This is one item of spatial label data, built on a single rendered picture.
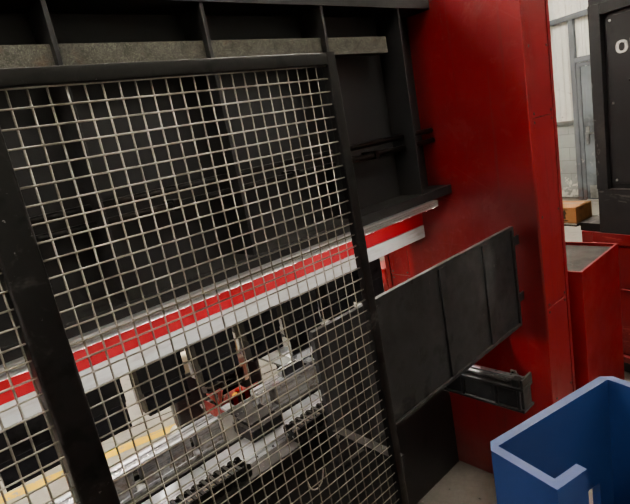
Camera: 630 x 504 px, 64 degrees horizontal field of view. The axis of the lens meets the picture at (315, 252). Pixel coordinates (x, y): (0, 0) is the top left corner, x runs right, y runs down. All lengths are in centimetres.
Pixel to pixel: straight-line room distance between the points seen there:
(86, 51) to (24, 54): 14
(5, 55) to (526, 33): 172
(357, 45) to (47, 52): 109
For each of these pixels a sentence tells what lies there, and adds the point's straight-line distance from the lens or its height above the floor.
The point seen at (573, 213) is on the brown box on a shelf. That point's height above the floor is 106.
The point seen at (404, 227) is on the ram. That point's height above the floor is 135.
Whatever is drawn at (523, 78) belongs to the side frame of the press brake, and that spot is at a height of 191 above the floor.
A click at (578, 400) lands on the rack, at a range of 19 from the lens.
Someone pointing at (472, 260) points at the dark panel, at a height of 129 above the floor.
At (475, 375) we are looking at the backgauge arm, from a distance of 209.
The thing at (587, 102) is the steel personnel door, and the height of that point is 155.
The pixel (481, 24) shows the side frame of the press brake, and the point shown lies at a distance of 225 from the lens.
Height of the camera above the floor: 185
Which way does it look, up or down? 13 degrees down
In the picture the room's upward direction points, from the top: 11 degrees counter-clockwise
